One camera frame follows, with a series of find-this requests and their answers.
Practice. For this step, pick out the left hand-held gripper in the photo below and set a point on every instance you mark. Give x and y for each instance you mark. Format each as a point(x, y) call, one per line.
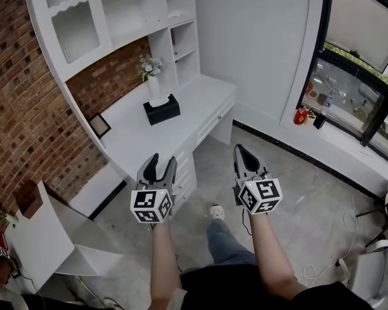
point(150, 207)

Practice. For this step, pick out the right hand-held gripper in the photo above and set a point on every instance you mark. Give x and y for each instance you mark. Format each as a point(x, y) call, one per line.
point(262, 195)

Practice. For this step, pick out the black tissue box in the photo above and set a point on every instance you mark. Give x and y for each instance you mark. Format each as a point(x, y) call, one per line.
point(163, 113)

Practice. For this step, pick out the white tissue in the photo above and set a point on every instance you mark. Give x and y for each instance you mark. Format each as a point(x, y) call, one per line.
point(158, 102)

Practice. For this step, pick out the person's right forearm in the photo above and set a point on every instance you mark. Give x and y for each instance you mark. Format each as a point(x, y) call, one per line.
point(271, 257)

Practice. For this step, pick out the person's left forearm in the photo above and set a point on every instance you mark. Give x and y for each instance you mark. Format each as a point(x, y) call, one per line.
point(163, 263)

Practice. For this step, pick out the red box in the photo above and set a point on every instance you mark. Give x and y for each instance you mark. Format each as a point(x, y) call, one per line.
point(300, 117)

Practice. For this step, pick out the black square box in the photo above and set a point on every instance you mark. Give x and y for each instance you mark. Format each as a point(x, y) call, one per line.
point(319, 121)

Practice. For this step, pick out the brown wooden box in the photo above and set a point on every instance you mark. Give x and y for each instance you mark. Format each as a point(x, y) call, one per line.
point(29, 202)

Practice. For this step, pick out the person's white shoe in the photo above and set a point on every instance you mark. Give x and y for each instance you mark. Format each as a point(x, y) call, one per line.
point(217, 212)

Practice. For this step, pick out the small white cup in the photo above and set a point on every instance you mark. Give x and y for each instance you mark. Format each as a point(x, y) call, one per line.
point(310, 119)

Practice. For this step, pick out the person's leg in blue jeans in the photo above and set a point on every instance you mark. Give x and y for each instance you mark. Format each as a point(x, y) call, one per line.
point(228, 244)

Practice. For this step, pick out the white desk with drawers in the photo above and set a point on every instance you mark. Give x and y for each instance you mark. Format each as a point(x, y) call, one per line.
point(194, 102)

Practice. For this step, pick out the white vase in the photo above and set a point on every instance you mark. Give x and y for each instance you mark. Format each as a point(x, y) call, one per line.
point(154, 87)

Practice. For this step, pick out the clear plastic bottle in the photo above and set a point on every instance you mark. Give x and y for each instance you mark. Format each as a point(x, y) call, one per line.
point(328, 100)

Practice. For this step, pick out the pale blue flower bunch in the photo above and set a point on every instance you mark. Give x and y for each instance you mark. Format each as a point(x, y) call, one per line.
point(149, 66)

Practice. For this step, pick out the person's black shirt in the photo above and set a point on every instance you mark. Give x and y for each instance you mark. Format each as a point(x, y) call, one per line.
point(245, 289)

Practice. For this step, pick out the white low shelf unit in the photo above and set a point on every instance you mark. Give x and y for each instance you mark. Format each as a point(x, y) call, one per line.
point(51, 237)

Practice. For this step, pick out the black tripod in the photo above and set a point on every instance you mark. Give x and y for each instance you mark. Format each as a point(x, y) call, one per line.
point(386, 218)

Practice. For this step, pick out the white chair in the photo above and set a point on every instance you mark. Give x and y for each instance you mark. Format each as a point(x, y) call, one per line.
point(375, 270)

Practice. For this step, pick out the red and black device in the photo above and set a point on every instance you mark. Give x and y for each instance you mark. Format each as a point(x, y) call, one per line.
point(1, 249)

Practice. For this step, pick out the grey roller blind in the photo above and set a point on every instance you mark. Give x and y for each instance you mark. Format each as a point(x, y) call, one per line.
point(359, 21)

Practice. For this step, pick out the black picture frame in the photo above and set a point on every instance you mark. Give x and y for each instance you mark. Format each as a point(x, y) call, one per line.
point(99, 125)

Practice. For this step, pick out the black window frame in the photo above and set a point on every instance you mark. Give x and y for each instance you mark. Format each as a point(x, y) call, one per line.
point(321, 44)

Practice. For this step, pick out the white wall shelf cabinet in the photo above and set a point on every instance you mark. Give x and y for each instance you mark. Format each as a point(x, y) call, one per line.
point(84, 21)

